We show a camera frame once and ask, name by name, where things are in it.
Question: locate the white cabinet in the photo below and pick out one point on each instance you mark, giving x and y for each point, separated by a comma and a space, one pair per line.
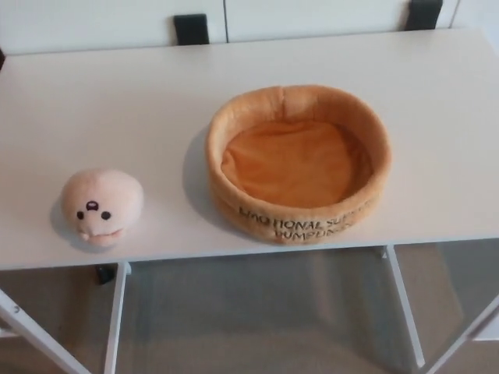
296, 19

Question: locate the black rectangular bracket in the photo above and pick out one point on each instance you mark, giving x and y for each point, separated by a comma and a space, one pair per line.
192, 29
424, 14

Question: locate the cream plush dumpling toy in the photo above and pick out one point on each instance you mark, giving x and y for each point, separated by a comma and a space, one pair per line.
103, 202

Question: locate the orange round plush plate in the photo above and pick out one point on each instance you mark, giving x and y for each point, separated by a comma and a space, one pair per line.
288, 159

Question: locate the white diagonal metal strut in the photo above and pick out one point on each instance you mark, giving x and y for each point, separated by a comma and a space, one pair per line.
23, 331
481, 331

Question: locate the white table leg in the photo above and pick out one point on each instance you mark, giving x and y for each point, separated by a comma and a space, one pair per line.
405, 311
116, 319

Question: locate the dark brown furniture panel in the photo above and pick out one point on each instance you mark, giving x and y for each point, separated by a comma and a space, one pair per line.
1, 58

